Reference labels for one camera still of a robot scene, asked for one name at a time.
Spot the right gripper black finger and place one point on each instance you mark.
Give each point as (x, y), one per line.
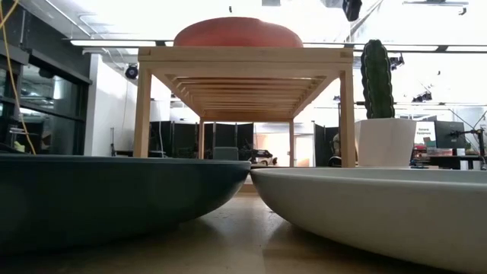
(352, 9)

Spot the red plate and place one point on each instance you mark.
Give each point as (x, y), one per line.
(236, 34)

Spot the pale grey plate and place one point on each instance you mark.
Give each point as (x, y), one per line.
(380, 213)

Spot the dark teal plate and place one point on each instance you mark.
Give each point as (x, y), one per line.
(114, 198)

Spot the wooden slatted shelf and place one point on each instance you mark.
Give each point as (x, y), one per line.
(243, 55)

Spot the green cactus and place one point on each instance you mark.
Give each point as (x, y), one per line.
(376, 83)

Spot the narrow black partition screen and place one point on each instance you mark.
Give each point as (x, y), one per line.
(323, 142)

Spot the white plant pot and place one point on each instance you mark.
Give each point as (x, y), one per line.
(384, 144)

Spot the white printed sign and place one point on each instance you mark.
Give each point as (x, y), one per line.
(425, 133)

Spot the black background monitor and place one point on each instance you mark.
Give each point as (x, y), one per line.
(449, 134)

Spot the white wheeled cart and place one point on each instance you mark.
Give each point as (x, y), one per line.
(262, 157)

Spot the grey box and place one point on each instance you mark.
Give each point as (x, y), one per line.
(225, 153)

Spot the wide black partition screen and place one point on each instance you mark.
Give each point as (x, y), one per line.
(184, 139)

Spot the round black ceiling spotlight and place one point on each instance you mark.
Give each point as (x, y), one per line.
(131, 71)

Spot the long ceiling light strip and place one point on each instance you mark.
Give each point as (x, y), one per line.
(114, 43)

